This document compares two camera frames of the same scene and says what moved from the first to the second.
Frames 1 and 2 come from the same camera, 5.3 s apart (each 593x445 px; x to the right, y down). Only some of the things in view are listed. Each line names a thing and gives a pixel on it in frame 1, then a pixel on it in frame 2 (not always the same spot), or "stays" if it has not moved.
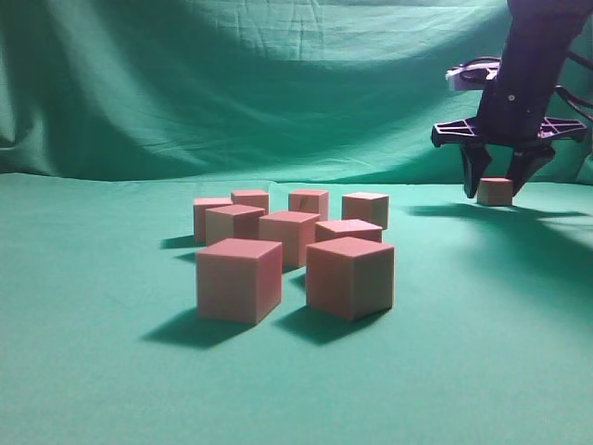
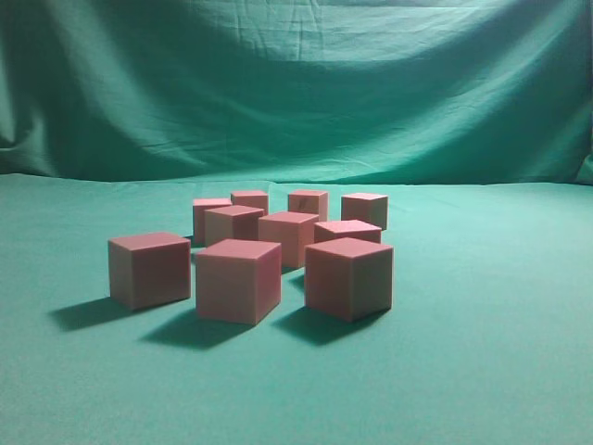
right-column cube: [349, 277] stays
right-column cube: [495, 192] → [149, 270]
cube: [370, 208] stays
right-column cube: [296, 230] stays
